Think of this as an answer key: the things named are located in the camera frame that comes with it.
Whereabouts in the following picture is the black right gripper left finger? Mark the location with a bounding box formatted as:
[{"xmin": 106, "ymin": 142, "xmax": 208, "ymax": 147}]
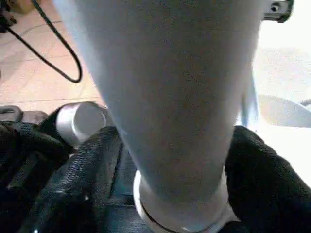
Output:
[{"xmin": 19, "ymin": 126, "xmax": 128, "ymax": 233}]

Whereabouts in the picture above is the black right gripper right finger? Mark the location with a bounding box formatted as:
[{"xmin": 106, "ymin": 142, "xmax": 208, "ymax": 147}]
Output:
[{"xmin": 224, "ymin": 125, "xmax": 311, "ymax": 233}]

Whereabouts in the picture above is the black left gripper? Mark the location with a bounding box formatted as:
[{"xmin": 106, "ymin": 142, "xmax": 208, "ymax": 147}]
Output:
[{"xmin": 263, "ymin": 0, "xmax": 294, "ymax": 24}]

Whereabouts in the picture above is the white plastic table leg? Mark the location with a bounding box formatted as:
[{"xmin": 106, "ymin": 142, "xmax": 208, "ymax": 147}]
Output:
[{"xmin": 51, "ymin": 0, "xmax": 267, "ymax": 233}]

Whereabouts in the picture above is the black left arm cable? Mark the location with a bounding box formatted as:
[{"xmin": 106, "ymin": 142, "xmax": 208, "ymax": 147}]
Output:
[{"xmin": 0, "ymin": 0, "xmax": 83, "ymax": 84}]

